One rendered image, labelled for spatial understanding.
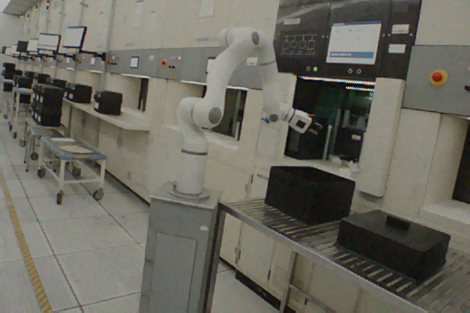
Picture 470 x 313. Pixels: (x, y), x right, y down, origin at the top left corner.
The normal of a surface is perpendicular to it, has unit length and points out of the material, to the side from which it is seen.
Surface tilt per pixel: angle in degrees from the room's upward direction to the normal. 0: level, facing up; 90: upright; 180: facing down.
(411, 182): 90
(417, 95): 90
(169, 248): 90
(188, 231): 90
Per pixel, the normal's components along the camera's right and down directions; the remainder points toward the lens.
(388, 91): -0.76, -0.04
